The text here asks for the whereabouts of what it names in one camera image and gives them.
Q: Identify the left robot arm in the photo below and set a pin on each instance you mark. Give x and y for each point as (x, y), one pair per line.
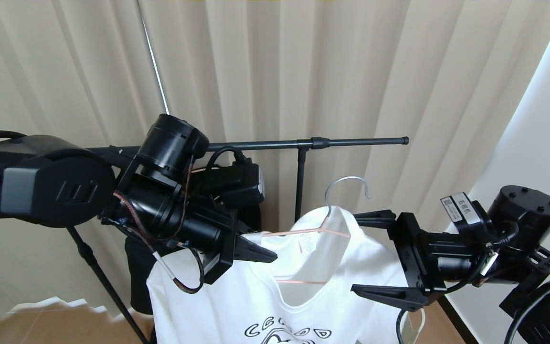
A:
(55, 186)

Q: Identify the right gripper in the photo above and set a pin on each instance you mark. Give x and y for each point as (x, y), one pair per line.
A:
(428, 263)

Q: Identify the black garment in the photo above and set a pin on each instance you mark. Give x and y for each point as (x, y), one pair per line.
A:
(139, 277)

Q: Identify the black clothes rack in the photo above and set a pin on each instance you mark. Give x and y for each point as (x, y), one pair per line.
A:
(351, 142)

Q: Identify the beige curtain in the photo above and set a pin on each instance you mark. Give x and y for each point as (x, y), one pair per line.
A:
(303, 62)

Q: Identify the white garment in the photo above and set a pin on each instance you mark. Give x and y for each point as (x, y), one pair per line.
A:
(351, 267)

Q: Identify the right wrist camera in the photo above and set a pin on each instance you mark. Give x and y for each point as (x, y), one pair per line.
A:
(466, 210)

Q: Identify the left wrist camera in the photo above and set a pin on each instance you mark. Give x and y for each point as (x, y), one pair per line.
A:
(237, 184)

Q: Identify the pink clothes hanger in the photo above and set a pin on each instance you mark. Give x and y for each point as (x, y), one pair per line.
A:
(303, 232)

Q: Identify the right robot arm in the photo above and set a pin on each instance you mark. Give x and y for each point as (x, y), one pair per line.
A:
(528, 215)

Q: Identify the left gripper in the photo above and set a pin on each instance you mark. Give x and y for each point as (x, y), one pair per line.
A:
(208, 234)

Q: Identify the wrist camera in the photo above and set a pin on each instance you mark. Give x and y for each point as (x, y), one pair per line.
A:
(237, 184)
(466, 210)

